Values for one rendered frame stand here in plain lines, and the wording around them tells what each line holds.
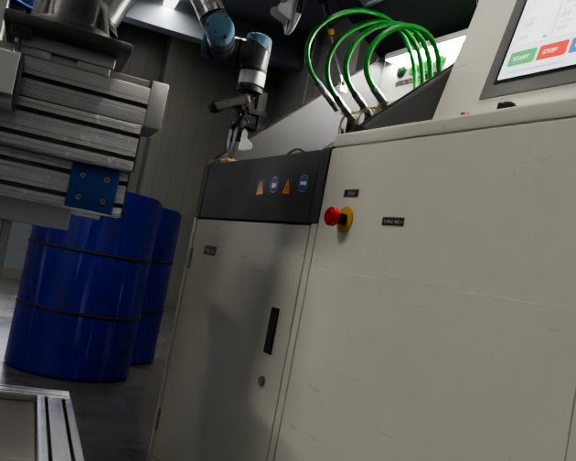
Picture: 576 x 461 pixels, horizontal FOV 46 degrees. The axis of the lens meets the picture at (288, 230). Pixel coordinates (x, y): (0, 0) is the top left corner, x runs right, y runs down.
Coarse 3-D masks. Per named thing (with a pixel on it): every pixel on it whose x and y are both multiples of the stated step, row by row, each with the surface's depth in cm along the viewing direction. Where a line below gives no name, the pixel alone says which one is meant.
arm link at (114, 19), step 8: (112, 0) 190; (120, 0) 190; (128, 0) 192; (112, 8) 190; (120, 8) 191; (128, 8) 194; (112, 16) 191; (120, 16) 192; (112, 24) 192; (112, 32) 191
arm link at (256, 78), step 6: (240, 72) 193; (246, 72) 191; (252, 72) 191; (258, 72) 191; (240, 78) 192; (246, 78) 191; (252, 78) 191; (258, 78) 191; (264, 78) 194; (252, 84) 191; (258, 84) 191
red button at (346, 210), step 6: (330, 210) 129; (336, 210) 129; (342, 210) 132; (348, 210) 130; (324, 216) 131; (330, 216) 129; (336, 216) 128; (342, 216) 130; (348, 216) 130; (330, 222) 129; (336, 222) 129; (342, 222) 130; (348, 222) 130; (342, 228) 131; (348, 228) 130
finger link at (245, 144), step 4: (236, 128) 191; (244, 128) 192; (236, 132) 190; (244, 132) 192; (244, 136) 192; (232, 140) 191; (240, 140) 191; (244, 140) 192; (248, 140) 192; (232, 144) 191; (236, 144) 190; (240, 144) 191; (244, 144) 192; (248, 144) 192; (232, 148) 191; (236, 148) 190; (240, 148) 192; (244, 148) 192; (248, 148) 193; (232, 152) 191; (236, 152) 191; (232, 156) 192
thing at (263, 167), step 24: (216, 168) 194; (240, 168) 179; (264, 168) 167; (288, 168) 156; (312, 168) 146; (216, 192) 190; (240, 192) 176; (264, 192) 164; (312, 192) 144; (216, 216) 187; (240, 216) 173; (264, 216) 162; (288, 216) 151
